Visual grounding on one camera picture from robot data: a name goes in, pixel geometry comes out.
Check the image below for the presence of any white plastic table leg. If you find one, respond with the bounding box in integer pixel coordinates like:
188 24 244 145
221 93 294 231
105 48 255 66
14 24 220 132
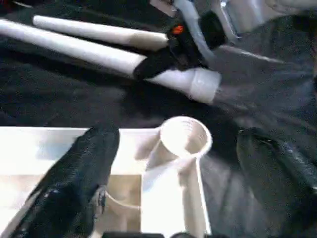
32 15 169 50
0 19 223 105

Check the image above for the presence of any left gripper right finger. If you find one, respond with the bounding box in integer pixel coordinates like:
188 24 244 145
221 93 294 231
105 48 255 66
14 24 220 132
236 127 317 238

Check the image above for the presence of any white plastic table top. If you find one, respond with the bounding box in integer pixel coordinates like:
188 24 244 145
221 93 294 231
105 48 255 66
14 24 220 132
0 115 213 238

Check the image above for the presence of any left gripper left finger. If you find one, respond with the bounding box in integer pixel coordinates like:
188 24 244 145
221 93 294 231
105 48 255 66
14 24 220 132
9 126 121 238

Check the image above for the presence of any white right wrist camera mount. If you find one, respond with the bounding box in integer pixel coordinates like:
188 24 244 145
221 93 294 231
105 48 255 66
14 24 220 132
173 0 219 65

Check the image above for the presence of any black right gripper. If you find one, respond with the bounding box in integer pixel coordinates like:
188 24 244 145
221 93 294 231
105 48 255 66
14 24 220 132
133 16 207 80

